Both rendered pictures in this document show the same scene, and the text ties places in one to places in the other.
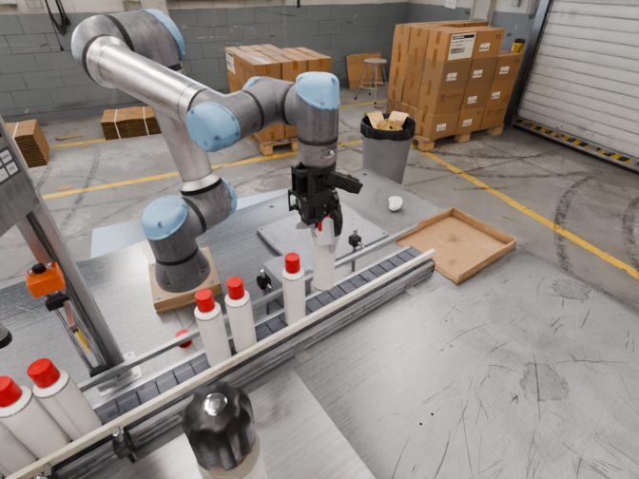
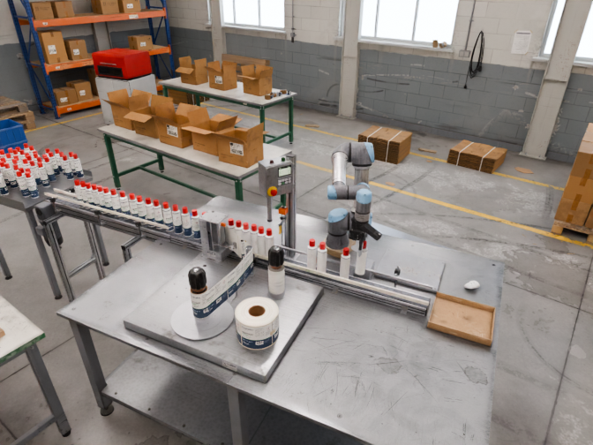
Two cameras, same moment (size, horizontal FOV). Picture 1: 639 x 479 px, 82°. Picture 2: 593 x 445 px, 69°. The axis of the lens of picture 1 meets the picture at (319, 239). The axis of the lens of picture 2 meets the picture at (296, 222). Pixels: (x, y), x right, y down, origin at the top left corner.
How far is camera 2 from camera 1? 1.80 m
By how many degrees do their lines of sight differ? 50
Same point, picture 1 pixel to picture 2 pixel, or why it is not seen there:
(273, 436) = (296, 292)
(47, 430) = (262, 247)
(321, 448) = (302, 303)
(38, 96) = (431, 115)
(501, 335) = (404, 348)
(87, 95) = (464, 124)
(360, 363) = (346, 307)
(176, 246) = (334, 228)
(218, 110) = (332, 189)
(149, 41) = (358, 154)
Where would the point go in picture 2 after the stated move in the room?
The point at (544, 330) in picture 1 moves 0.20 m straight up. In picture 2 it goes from (425, 364) to (432, 332)
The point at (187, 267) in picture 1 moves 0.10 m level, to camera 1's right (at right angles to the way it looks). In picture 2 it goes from (334, 238) to (343, 246)
